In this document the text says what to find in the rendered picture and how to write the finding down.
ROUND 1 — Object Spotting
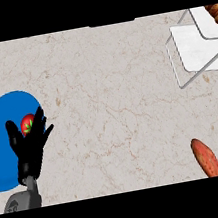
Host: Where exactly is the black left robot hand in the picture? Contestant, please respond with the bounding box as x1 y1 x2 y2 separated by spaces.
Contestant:
2 103 64 188

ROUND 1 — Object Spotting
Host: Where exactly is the blue oval placemat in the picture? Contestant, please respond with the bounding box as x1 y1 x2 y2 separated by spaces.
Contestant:
0 86 57 193

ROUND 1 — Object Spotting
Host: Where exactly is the brown croissant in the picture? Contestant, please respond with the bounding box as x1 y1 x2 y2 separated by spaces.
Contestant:
203 3 218 31

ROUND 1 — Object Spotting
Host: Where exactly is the red tomato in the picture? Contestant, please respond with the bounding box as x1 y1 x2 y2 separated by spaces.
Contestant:
18 112 39 137

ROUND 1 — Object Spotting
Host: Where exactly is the orange sweet potato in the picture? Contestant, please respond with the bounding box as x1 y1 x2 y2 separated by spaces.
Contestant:
188 134 218 181

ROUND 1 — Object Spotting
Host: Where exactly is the white tiered wire shelf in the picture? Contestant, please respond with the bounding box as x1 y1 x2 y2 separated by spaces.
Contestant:
159 3 218 96

